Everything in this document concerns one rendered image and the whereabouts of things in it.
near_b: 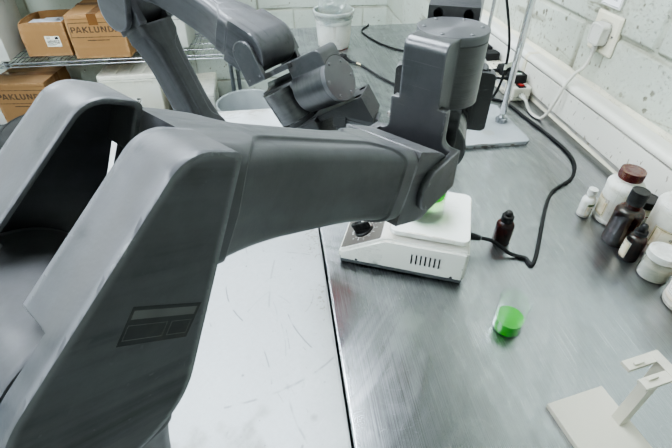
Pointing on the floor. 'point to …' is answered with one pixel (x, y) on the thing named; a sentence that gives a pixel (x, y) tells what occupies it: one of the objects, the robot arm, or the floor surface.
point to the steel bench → (553, 167)
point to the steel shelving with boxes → (83, 29)
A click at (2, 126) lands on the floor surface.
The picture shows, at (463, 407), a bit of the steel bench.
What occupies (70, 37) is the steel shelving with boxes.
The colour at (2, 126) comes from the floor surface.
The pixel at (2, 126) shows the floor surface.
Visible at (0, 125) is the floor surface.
